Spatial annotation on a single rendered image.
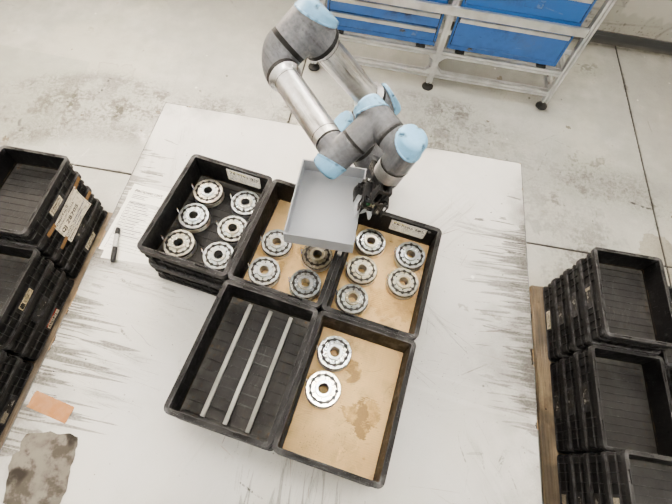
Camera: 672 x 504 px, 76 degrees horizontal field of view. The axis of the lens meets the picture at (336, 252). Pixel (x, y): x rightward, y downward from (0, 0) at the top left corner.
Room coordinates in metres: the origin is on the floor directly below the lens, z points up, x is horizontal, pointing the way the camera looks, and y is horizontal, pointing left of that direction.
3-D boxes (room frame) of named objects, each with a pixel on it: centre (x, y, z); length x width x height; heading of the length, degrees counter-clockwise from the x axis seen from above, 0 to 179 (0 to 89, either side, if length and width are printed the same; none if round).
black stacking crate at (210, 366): (0.26, 0.20, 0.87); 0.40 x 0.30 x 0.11; 171
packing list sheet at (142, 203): (0.73, 0.73, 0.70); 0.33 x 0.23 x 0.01; 0
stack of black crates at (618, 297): (0.83, -1.24, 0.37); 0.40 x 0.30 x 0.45; 0
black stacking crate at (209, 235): (0.70, 0.43, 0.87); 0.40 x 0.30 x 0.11; 171
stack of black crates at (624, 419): (0.43, -1.24, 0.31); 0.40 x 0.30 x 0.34; 0
